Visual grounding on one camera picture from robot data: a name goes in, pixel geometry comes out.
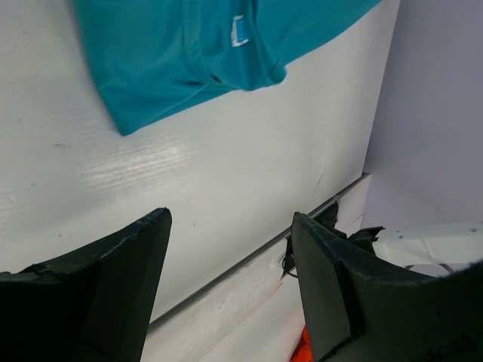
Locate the teal t shirt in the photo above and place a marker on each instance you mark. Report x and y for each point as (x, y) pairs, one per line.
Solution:
(152, 59)

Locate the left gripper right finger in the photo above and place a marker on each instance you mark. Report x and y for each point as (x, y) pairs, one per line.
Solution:
(358, 307)

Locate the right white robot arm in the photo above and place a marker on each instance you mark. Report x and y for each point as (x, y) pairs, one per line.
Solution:
(453, 243)

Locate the orange cloth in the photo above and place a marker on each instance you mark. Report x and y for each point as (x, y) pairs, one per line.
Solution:
(302, 352)

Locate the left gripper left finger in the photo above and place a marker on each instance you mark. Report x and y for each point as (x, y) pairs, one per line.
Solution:
(91, 304)

